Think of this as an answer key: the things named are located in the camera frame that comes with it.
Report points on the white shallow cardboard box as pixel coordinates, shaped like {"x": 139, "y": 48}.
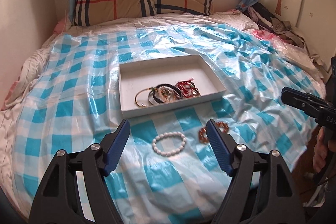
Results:
{"x": 165, "y": 77}

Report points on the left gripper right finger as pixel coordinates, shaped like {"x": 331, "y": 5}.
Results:
{"x": 229, "y": 154}

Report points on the left plaid pillow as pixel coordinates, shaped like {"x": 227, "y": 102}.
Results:
{"x": 91, "y": 12}

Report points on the black camera box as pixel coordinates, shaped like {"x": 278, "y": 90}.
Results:
{"x": 333, "y": 80}

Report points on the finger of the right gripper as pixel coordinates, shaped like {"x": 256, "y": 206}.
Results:
{"x": 308, "y": 103}

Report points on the pile of dark clothes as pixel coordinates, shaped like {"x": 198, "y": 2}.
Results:
{"x": 270, "y": 22}

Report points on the person right hand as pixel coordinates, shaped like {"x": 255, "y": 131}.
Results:
{"x": 321, "y": 150}

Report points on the silver cuff bangle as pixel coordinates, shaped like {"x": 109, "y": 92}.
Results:
{"x": 151, "y": 99}

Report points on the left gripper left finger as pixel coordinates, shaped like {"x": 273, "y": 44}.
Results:
{"x": 103, "y": 157}

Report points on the blue white checkered plastic sheet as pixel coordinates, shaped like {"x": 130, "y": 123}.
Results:
{"x": 168, "y": 82}

